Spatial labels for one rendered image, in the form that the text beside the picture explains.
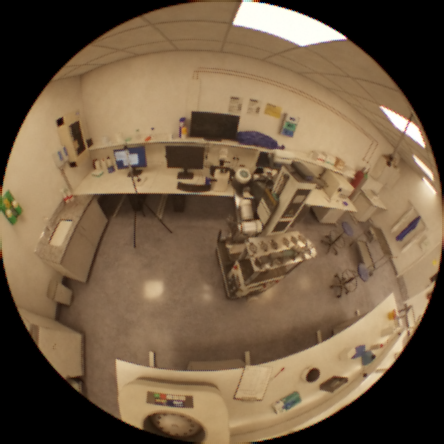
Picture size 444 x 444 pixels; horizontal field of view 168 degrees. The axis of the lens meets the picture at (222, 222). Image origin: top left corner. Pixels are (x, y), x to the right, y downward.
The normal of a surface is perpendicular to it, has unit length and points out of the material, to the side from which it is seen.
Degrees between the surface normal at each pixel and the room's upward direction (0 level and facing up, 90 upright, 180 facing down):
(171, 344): 0
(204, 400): 32
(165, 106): 90
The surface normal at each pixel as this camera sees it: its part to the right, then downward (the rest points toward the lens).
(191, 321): 0.14, -0.63
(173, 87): 0.07, 0.77
